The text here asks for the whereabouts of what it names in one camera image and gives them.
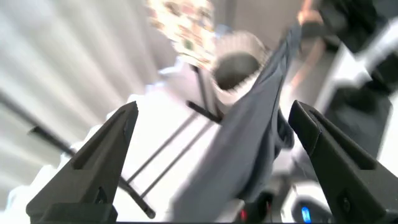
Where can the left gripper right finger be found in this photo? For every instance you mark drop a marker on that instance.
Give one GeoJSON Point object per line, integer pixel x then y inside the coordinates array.
{"type": "Point", "coordinates": [351, 174]}

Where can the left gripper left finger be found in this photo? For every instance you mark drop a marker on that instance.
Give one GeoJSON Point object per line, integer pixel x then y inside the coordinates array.
{"type": "Point", "coordinates": [87, 180]}

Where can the dark grey long-sleeved shirt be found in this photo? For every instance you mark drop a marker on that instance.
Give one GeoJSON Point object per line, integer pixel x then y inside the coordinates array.
{"type": "Point", "coordinates": [242, 140]}

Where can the cream printed garment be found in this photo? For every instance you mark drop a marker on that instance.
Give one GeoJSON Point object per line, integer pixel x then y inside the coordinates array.
{"type": "Point", "coordinates": [183, 25]}

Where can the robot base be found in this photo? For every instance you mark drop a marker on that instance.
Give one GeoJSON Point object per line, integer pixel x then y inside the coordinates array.
{"type": "Point", "coordinates": [357, 118]}

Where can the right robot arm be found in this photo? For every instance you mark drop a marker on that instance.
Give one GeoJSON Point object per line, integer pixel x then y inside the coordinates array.
{"type": "Point", "coordinates": [348, 18]}

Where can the black clothes rack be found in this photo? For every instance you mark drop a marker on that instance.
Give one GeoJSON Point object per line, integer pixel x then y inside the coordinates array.
{"type": "Point", "coordinates": [203, 113]}

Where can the white laundry basket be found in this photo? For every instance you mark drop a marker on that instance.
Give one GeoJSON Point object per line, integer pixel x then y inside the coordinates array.
{"type": "Point", "coordinates": [236, 68]}

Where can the white curtain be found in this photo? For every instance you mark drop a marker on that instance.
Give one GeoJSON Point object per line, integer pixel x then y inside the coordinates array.
{"type": "Point", "coordinates": [62, 46]}

